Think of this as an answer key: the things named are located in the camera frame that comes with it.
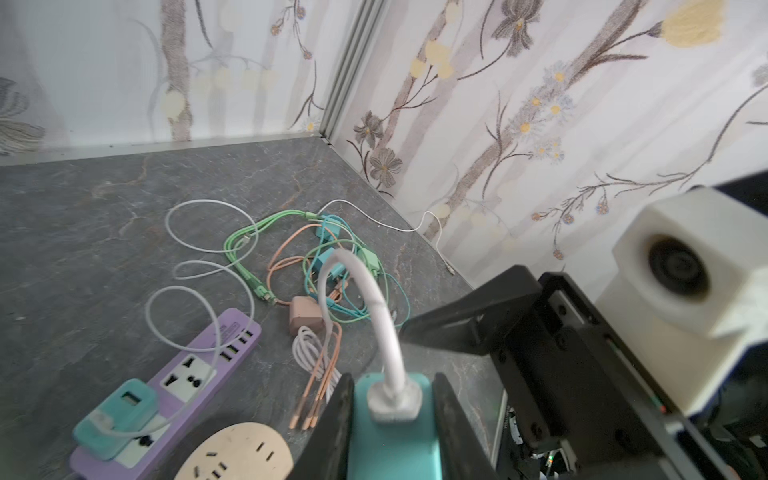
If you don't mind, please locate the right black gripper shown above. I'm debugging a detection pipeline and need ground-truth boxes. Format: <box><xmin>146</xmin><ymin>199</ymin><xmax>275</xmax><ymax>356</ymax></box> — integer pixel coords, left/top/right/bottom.
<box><xmin>398</xmin><ymin>170</ymin><xmax>768</xmax><ymax>480</ymax></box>

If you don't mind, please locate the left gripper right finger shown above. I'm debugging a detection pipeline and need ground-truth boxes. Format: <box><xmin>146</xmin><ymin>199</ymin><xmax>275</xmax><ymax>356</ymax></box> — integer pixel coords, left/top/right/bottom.
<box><xmin>431</xmin><ymin>373</ymin><xmax>498</xmax><ymax>480</ymax></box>

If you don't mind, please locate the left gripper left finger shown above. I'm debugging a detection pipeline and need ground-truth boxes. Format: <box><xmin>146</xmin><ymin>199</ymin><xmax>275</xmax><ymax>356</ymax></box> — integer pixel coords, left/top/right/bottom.
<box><xmin>287</xmin><ymin>373</ymin><xmax>355</xmax><ymax>480</ymax></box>

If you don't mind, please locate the pink round power socket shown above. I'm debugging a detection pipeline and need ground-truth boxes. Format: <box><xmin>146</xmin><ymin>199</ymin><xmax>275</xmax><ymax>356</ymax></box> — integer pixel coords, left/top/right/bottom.
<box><xmin>175</xmin><ymin>422</ymin><xmax>294</xmax><ymax>480</ymax></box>

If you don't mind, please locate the green charger cube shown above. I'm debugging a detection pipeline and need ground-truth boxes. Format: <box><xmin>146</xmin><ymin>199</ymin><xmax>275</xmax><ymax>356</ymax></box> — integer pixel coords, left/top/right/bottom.
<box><xmin>357</xmin><ymin>247</ymin><xmax>382</xmax><ymax>277</ymax></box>

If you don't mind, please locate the pink charger adapter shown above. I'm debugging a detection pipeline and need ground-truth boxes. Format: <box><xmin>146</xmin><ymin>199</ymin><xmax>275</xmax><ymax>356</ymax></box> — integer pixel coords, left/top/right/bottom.
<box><xmin>288</xmin><ymin>296</ymin><xmax>325</xmax><ymax>337</ymax></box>

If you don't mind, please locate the purple power strip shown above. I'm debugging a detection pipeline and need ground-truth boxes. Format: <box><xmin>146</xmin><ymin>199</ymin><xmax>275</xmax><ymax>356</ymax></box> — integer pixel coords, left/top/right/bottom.
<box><xmin>69</xmin><ymin>308</ymin><xmax>262</xmax><ymax>479</ymax></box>

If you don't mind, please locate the teal cable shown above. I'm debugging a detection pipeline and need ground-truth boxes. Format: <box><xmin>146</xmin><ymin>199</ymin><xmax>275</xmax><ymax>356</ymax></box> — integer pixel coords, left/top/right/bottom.
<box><xmin>302</xmin><ymin>215</ymin><xmax>413</xmax><ymax>328</ymax></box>

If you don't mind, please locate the green multi-head cable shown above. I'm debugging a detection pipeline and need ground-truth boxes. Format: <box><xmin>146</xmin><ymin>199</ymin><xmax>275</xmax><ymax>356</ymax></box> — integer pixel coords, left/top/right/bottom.
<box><xmin>223</xmin><ymin>208</ymin><xmax>337</xmax><ymax>304</ymax></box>

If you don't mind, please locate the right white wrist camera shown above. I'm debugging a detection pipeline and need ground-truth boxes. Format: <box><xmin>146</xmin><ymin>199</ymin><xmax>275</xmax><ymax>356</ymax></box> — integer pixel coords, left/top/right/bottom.
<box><xmin>596</xmin><ymin>188</ymin><xmax>767</xmax><ymax>416</ymax></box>

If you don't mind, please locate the white long thin cable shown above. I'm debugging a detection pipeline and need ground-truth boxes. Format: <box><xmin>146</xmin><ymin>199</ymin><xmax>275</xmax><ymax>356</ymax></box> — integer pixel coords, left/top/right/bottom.
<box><xmin>164</xmin><ymin>197</ymin><xmax>457</xmax><ymax>277</ymax></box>

